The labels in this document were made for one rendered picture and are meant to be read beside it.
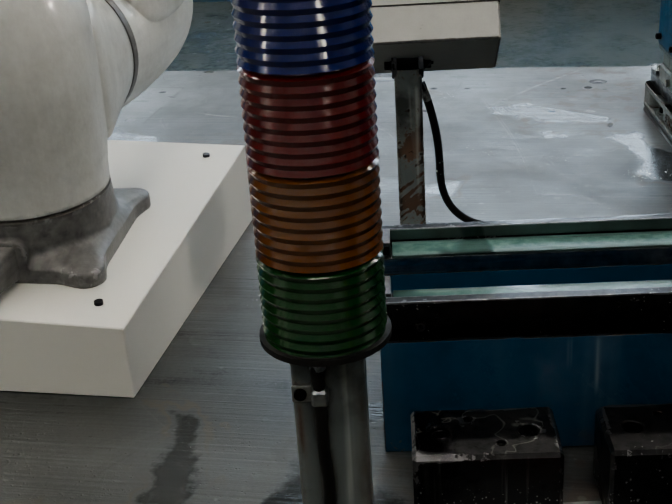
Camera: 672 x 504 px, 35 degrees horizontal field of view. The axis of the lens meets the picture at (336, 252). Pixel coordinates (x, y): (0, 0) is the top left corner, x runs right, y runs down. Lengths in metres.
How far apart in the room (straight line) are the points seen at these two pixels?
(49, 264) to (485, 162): 0.64
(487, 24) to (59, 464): 0.53
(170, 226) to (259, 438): 0.28
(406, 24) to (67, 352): 0.42
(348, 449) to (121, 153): 0.76
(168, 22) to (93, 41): 0.16
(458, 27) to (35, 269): 0.44
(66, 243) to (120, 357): 0.13
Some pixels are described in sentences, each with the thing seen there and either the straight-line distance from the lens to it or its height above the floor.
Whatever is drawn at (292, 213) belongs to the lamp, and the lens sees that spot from 0.47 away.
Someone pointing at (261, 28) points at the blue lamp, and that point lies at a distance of 0.45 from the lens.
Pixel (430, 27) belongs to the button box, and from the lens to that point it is 1.00.
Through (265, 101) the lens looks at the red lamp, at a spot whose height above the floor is 1.15.
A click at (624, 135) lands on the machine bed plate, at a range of 1.52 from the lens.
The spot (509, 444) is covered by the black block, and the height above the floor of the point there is 0.86.
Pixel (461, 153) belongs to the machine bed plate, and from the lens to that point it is 1.45.
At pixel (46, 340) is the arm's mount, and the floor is 0.85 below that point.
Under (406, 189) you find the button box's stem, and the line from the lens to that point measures 1.07.
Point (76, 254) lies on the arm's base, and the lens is 0.99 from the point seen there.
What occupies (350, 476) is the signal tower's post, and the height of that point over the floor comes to 0.95.
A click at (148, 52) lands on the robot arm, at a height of 1.03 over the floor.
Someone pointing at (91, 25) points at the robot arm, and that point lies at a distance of 1.00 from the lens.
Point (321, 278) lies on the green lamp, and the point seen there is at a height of 1.07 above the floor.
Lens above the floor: 1.28
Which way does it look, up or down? 24 degrees down
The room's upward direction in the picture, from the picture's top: 4 degrees counter-clockwise
